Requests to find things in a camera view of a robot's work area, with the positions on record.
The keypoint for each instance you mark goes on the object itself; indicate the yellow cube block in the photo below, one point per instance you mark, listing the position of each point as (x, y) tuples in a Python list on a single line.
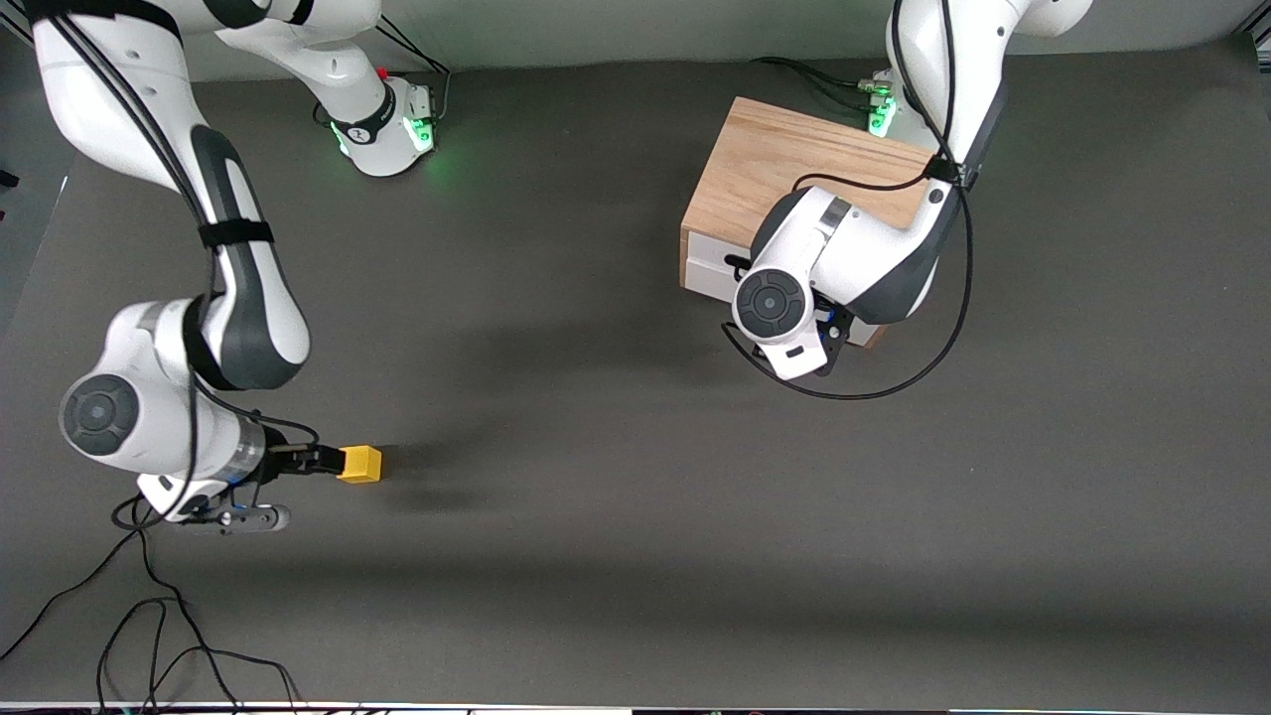
[(359, 465)]

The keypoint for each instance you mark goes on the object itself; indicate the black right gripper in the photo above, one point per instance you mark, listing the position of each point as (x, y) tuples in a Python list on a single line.
[(285, 461)]

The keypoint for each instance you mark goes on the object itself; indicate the wooden drawer cabinet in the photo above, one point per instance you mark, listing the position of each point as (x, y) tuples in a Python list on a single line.
[(765, 169)]

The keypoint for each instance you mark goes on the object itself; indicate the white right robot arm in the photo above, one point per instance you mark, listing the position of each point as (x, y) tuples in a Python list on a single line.
[(248, 298)]

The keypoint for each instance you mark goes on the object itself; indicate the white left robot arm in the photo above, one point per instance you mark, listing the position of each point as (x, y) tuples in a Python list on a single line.
[(864, 248)]

